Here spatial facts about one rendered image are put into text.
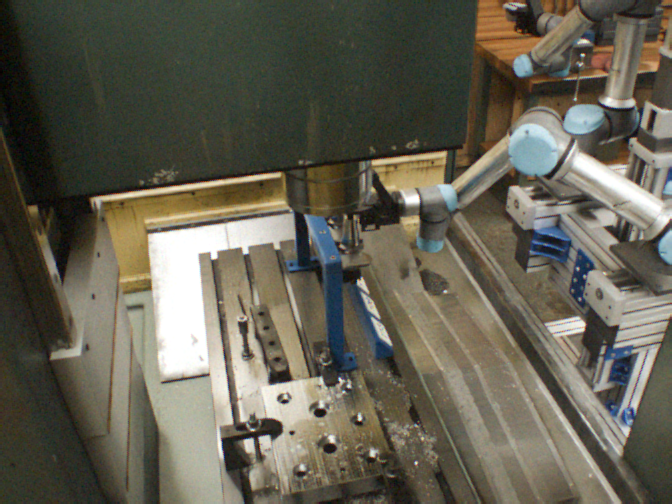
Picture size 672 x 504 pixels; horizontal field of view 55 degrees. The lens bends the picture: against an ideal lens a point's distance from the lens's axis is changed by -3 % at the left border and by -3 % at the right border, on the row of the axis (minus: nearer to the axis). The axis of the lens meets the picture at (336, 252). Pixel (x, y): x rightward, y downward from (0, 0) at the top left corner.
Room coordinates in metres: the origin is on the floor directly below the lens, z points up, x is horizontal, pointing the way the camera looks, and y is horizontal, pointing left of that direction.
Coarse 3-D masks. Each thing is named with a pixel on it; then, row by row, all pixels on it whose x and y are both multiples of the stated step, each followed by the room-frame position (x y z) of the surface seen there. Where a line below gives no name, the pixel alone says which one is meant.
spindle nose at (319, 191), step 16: (288, 176) 0.97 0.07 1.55; (304, 176) 0.95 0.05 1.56; (320, 176) 0.94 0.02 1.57; (336, 176) 0.94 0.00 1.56; (352, 176) 0.95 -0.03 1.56; (368, 176) 0.98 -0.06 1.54; (288, 192) 0.97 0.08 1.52; (304, 192) 0.95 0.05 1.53; (320, 192) 0.94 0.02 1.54; (336, 192) 0.94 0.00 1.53; (352, 192) 0.95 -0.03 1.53; (368, 192) 0.98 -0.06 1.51; (304, 208) 0.95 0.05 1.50; (320, 208) 0.94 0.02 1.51; (336, 208) 0.94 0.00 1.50; (352, 208) 0.95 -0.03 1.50
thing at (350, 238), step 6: (354, 216) 1.26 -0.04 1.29; (348, 222) 1.24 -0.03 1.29; (354, 222) 1.25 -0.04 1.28; (348, 228) 1.24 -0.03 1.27; (354, 228) 1.24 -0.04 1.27; (342, 234) 1.25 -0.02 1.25; (348, 234) 1.24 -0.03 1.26; (354, 234) 1.24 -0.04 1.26; (342, 240) 1.25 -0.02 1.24; (348, 240) 1.24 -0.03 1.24; (354, 240) 1.24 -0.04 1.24; (348, 246) 1.23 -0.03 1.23; (354, 246) 1.24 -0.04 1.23
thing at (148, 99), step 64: (0, 0) 0.81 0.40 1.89; (64, 0) 0.83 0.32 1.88; (128, 0) 0.84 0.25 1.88; (192, 0) 0.86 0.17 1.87; (256, 0) 0.87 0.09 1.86; (320, 0) 0.89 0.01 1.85; (384, 0) 0.91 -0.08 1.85; (448, 0) 0.93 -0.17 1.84; (0, 64) 0.81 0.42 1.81; (64, 64) 0.82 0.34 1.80; (128, 64) 0.84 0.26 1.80; (192, 64) 0.86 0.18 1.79; (256, 64) 0.87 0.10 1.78; (320, 64) 0.89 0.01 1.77; (384, 64) 0.91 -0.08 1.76; (448, 64) 0.93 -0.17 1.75; (64, 128) 0.82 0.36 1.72; (128, 128) 0.84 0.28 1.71; (192, 128) 0.85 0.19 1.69; (256, 128) 0.87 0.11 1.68; (320, 128) 0.89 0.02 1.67; (384, 128) 0.91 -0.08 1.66; (448, 128) 0.93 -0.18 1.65; (64, 192) 0.81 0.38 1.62
